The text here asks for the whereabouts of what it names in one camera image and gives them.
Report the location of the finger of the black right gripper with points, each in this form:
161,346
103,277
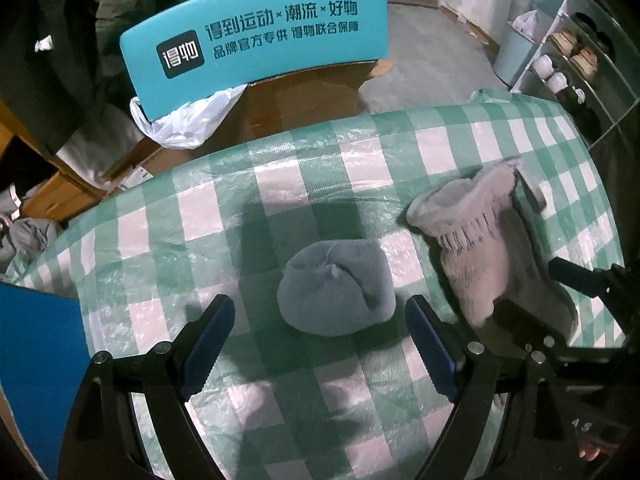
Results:
527,331
591,283

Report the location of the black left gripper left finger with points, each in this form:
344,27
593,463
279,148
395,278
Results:
200,344

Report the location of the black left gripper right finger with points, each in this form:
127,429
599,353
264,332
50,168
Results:
438,344

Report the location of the grey fleece glove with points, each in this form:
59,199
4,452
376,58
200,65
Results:
488,254

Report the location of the blue-grey sock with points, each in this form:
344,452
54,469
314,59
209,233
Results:
337,288

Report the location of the person's right hand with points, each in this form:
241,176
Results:
589,451

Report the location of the green checkered tablecloth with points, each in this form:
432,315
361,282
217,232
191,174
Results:
306,232

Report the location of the blue cardboard box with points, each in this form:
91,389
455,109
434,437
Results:
44,356

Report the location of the wooden louvered wardrobe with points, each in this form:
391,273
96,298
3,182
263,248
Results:
50,188

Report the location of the grey clothes pile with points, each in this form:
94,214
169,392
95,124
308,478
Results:
23,239

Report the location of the white plastic bag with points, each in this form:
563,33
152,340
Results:
191,125

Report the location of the metal shoe rack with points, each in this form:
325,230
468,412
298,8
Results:
586,63

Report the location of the dark hanging jacket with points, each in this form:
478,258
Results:
52,80

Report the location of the teal printed box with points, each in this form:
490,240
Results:
199,47

